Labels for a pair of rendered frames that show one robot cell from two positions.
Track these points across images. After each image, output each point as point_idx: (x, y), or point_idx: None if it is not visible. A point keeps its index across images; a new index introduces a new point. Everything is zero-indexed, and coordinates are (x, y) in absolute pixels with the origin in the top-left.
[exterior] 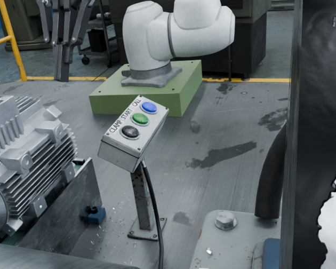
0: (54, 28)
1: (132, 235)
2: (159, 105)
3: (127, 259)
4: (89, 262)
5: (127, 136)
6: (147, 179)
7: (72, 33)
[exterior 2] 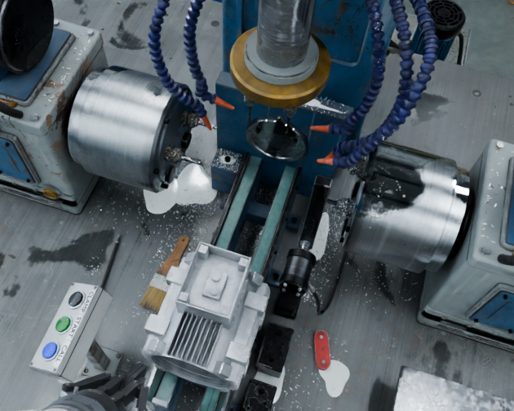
0: (130, 388)
1: (118, 352)
2: (37, 365)
3: (125, 326)
4: (94, 124)
5: (79, 291)
6: None
7: (107, 376)
